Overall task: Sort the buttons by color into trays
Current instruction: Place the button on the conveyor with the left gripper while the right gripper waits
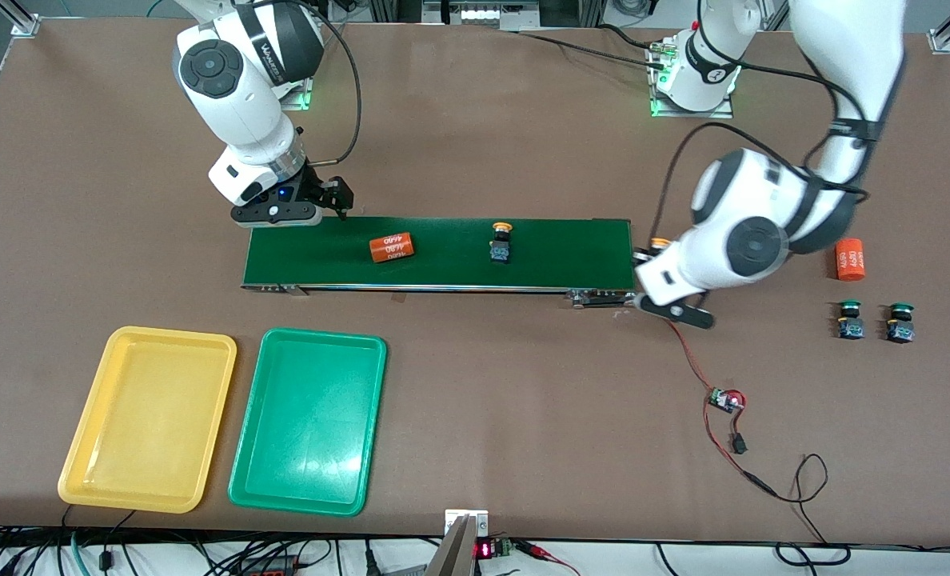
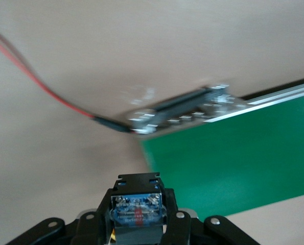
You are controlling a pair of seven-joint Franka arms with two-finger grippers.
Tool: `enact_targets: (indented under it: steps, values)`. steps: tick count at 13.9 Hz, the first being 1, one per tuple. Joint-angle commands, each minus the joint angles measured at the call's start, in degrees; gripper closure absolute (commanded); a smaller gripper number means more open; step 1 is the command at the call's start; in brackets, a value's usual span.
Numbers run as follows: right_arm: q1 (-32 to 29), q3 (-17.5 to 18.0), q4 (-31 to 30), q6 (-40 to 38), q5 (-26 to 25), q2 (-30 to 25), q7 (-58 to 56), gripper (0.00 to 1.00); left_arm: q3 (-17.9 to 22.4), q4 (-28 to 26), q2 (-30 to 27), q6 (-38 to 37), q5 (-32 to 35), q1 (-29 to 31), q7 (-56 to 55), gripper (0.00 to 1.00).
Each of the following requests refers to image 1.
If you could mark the green push button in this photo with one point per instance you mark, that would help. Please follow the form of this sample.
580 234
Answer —
900 325
850 322

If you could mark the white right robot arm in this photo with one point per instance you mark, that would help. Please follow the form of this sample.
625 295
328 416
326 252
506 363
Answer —
243 104

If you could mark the aluminium camera bracket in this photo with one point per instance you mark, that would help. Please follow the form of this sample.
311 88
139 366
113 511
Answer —
455 552

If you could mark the green plastic tray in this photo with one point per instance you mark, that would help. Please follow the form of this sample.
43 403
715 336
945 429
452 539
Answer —
307 432

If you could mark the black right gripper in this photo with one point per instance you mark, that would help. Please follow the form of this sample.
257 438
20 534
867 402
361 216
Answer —
316 187

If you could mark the small green circuit board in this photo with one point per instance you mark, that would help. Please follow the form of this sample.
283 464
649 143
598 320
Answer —
727 399

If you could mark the orange power strip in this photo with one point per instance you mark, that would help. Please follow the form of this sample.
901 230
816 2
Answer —
271 568

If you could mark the red clip lead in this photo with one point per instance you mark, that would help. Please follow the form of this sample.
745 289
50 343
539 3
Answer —
535 549

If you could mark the small black plug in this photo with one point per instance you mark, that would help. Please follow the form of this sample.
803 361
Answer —
738 444

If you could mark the red digit display module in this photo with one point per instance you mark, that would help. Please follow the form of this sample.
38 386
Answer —
484 550

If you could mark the yellow plastic tray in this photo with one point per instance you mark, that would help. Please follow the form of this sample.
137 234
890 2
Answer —
155 448

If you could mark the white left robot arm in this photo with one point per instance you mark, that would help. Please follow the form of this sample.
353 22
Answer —
691 268

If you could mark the aluminium base plate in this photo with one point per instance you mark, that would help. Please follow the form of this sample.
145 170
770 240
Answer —
307 100
687 114

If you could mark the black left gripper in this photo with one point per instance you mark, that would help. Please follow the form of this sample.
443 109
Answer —
649 254

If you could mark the green conveyor belt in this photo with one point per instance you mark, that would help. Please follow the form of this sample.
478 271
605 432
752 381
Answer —
443 256

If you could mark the white framed light unit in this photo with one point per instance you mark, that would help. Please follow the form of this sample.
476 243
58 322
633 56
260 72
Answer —
479 14

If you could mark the orange printed cylinder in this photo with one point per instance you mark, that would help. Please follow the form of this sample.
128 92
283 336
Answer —
392 248
849 260

